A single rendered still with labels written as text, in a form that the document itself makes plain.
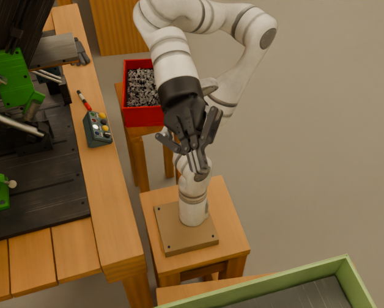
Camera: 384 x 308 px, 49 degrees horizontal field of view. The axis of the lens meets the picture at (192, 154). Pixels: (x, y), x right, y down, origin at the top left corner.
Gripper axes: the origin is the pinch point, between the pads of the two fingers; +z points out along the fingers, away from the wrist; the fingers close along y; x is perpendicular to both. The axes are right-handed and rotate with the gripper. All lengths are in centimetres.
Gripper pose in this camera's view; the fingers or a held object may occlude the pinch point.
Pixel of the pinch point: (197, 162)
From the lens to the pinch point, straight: 68.1
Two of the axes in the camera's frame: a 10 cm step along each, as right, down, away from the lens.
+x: 5.2, 1.7, 8.4
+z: 2.3, 9.2, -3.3
